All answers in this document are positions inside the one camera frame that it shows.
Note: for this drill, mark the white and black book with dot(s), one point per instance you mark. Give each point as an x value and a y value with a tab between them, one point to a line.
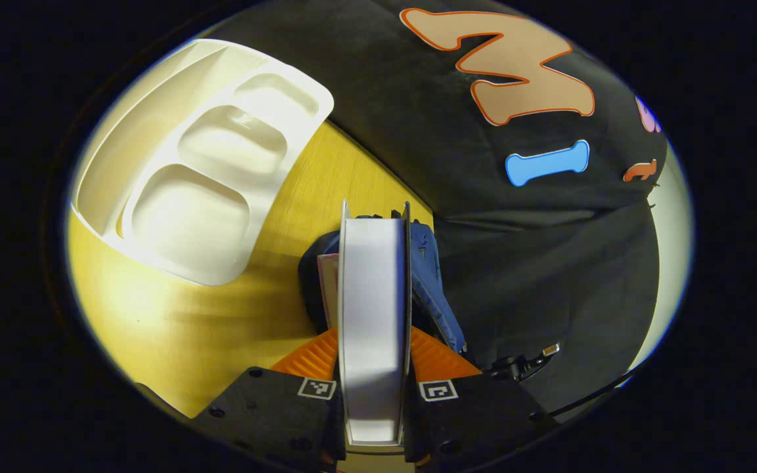
375	315

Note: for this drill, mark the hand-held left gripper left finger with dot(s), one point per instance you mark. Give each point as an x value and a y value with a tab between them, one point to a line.
280	420

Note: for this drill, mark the pink cover book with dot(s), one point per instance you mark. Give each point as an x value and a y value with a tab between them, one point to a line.
329	289

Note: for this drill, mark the black backdrop cloth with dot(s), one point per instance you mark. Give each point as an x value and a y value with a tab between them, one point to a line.
549	263

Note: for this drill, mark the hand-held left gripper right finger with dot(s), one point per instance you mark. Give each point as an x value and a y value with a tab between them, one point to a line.
470	420

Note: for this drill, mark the blue schoolbag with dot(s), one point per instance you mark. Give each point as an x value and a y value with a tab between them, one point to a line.
434	289

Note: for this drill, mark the white plastic bookshelf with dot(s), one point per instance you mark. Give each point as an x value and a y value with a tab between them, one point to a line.
201	164

